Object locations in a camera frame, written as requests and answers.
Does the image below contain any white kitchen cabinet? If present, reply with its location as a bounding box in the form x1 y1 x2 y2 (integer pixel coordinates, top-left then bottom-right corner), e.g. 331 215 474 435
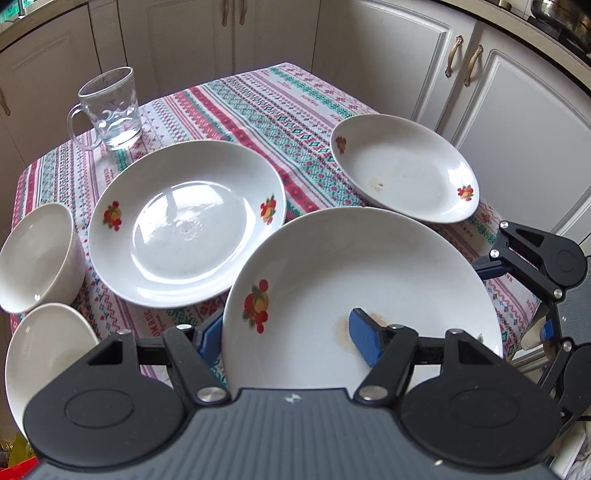
0 0 591 241

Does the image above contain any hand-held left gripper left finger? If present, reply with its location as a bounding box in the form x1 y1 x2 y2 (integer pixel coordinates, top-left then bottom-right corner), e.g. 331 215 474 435
85 307 232 407

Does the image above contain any clear glass mug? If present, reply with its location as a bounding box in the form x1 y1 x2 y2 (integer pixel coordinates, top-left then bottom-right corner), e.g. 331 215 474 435
67 67 145 152

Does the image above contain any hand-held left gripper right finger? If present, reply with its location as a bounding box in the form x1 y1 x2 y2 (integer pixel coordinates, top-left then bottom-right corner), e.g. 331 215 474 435
348 308 513 407

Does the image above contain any red packet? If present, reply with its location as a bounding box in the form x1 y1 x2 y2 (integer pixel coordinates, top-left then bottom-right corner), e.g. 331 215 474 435
0 431 40 480

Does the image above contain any metal wok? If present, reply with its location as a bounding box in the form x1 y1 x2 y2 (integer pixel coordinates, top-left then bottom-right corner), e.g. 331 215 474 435
530 0 591 29

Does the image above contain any beige kitchen countertop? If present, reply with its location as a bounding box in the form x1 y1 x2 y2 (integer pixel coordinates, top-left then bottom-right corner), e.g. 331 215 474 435
434 0 591 95

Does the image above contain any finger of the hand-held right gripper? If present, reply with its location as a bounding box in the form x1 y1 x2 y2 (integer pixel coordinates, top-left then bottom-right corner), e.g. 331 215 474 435
473 220 565 301
538 300 573 418

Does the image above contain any white fruit-print plate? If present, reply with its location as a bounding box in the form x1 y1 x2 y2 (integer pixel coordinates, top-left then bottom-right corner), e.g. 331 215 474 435
222 207 504 391
330 114 480 224
88 140 288 309

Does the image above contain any white ceramic bowl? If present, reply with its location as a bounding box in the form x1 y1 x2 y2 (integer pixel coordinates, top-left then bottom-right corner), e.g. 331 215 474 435
0 203 87 315
4 302 101 439

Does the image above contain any patterned red green tablecloth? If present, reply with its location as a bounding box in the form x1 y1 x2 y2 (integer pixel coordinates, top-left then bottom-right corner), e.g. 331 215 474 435
9 62 541 388

